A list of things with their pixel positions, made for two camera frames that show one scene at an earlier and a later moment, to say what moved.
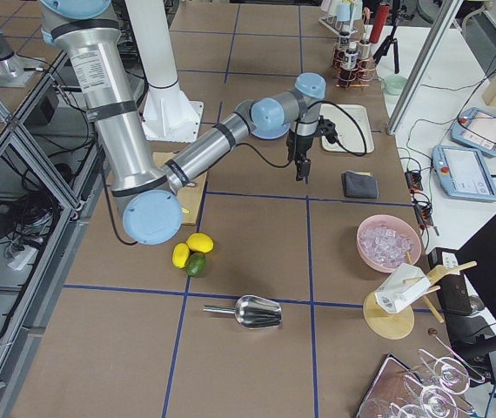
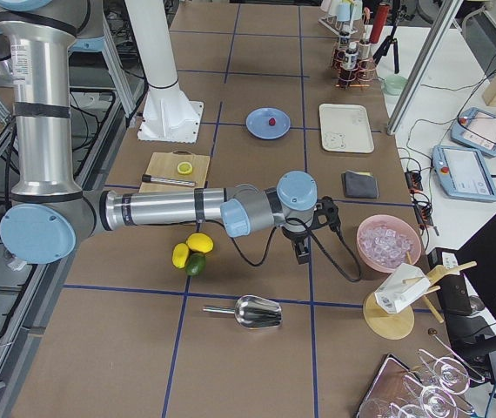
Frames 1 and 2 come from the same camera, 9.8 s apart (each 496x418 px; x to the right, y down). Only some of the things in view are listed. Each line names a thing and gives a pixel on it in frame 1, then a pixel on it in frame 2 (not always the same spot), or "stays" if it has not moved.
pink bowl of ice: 385,241 stays
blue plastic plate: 268,127 stays
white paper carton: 393,293 stays
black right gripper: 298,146 to 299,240
